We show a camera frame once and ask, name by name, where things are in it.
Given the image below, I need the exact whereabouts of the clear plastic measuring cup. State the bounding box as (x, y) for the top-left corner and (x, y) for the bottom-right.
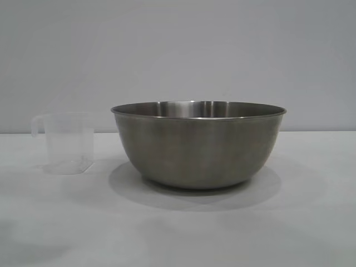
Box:
(31, 111), (95, 175)

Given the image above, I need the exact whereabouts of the stainless steel mixing bowl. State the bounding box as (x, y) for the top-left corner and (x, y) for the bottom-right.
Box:
(110, 100), (288, 190)

